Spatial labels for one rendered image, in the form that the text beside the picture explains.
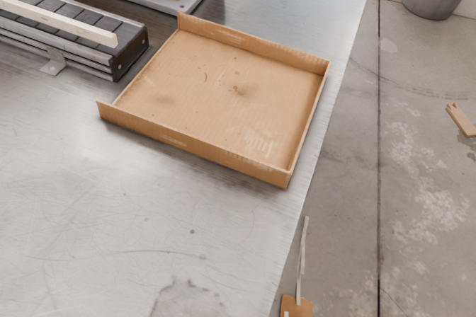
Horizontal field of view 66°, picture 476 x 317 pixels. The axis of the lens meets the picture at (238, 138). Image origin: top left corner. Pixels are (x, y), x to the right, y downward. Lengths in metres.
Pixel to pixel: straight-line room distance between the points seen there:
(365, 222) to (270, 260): 1.09
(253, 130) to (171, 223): 0.19
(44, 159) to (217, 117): 0.25
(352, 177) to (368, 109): 0.44
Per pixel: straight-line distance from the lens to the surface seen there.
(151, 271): 0.47
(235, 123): 0.58
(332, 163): 1.65
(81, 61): 0.67
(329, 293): 1.39
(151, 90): 0.62
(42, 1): 0.77
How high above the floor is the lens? 1.27
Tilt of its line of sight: 52 degrees down
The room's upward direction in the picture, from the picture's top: 9 degrees clockwise
